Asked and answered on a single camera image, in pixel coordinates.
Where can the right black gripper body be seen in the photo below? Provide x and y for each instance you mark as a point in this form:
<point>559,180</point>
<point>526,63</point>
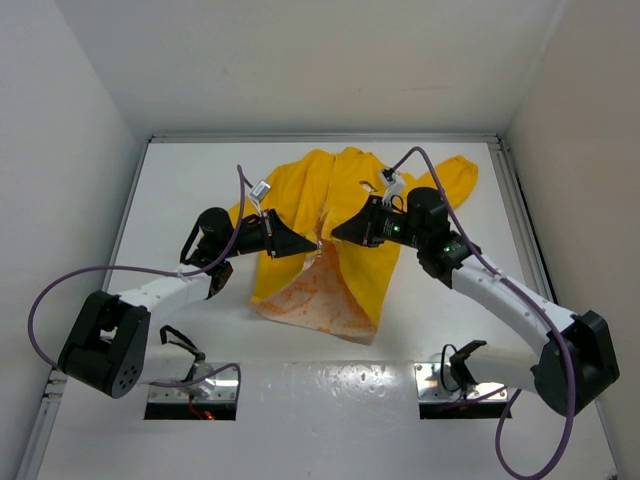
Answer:
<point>396,228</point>

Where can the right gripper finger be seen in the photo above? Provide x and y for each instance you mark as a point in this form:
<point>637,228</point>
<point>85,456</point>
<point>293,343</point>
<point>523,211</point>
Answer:
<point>374,220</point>
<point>356,230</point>

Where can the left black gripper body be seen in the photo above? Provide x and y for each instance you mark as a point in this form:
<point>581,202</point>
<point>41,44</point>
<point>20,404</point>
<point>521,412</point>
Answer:
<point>253,236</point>

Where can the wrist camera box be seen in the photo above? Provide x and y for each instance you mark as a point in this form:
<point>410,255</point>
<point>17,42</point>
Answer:
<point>259,191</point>
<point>394,184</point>

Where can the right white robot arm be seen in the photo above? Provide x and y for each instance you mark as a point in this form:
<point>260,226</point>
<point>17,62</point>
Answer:
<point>572,359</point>

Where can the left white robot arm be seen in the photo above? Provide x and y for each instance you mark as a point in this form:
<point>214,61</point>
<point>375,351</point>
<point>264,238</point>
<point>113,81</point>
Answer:
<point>120,340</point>

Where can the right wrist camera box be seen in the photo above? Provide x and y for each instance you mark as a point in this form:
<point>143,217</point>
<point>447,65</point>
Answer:
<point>394,184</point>

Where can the metal base plate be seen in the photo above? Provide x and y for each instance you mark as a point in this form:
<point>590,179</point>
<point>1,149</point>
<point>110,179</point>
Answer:
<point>430,390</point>
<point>221,386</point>

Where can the yellow zip-up jacket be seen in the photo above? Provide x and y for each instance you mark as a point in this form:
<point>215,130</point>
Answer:
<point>339,289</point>

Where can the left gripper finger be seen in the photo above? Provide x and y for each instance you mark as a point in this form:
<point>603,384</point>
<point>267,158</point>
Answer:
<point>289,248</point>
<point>283,235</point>

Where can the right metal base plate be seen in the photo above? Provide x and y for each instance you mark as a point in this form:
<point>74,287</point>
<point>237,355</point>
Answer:
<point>430,390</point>

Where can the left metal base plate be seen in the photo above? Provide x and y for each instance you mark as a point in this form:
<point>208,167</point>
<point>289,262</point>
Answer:
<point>221,386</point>

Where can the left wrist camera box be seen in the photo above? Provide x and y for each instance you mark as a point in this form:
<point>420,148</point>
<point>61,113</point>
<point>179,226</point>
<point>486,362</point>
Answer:
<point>259,191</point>

